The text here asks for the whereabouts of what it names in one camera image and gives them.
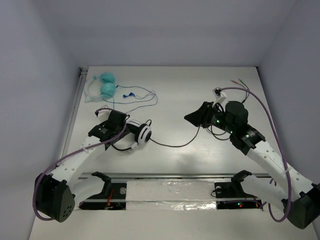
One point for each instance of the aluminium rail left side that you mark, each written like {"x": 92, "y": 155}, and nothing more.
{"x": 83, "y": 72}

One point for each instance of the aluminium rail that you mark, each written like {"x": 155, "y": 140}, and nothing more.
{"x": 83, "y": 72}
{"x": 140, "y": 176}

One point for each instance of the aluminium rail front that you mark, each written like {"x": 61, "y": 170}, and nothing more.
{"x": 140, "y": 176}

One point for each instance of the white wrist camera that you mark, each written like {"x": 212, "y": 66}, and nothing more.
{"x": 103, "y": 113}
{"x": 220, "y": 96}

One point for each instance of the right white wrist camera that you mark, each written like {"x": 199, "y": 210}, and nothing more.
{"x": 220, "y": 96}

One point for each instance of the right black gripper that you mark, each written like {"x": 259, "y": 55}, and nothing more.
{"x": 203, "y": 114}

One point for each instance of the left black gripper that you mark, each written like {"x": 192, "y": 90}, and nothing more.
{"x": 122, "y": 124}

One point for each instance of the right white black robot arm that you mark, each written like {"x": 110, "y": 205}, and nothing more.
{"x": 293, "y": 193}

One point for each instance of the blue earphones with cable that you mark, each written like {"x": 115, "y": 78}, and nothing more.
{"x": 132, "y": 98}

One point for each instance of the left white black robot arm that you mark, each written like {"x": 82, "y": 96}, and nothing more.
{"x": 57, "y": 191}

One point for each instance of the white foil-covered block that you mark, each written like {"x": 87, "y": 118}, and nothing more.
{"x": 170, "y": 195}

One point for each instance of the white black headphones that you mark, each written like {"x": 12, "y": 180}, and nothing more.
{"x": 142, "y": 134}

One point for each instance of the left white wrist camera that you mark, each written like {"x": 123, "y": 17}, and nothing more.
{"x": 103, "y": 113}

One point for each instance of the teal white headphones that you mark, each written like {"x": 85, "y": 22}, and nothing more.
{"x": 107, "y": 89}

